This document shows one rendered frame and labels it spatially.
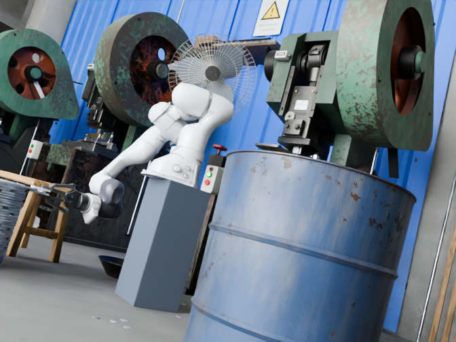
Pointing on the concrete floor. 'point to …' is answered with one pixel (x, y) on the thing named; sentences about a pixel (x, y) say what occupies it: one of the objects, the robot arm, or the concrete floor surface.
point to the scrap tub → (298, 252)
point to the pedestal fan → (226, 68)
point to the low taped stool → (20, 238)
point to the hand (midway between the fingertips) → (40, 190)
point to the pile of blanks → (9, 214)
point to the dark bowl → (111, 265)
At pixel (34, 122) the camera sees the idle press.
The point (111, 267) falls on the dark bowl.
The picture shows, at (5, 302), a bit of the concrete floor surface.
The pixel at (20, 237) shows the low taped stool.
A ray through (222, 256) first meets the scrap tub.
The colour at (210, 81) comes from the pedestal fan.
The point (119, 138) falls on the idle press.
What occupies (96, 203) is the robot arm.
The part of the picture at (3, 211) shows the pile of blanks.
